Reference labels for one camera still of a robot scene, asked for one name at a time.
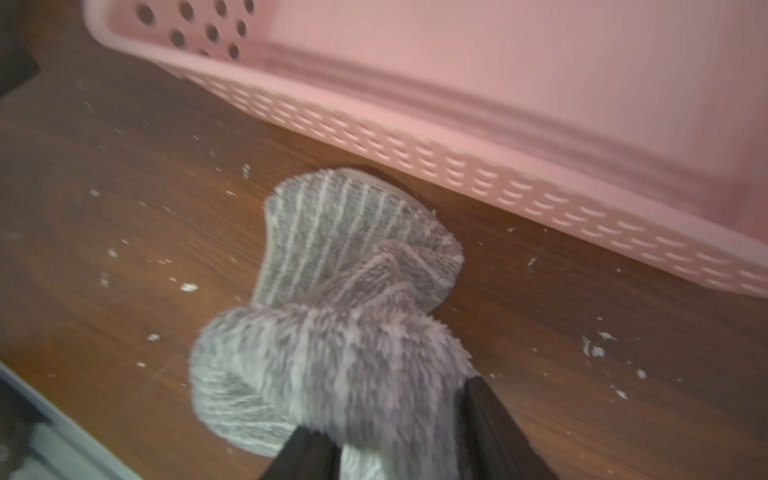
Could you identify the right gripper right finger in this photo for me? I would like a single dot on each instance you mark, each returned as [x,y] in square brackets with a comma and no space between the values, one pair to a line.
[490,445]

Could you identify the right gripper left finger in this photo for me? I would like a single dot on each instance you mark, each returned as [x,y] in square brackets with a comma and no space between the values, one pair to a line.
[307,455]

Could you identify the grey striped dishcloth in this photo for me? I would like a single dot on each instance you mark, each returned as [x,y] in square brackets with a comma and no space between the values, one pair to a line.
[339,335]

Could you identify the pink plastic basket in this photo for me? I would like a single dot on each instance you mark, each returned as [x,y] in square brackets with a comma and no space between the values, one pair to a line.
[638,126]

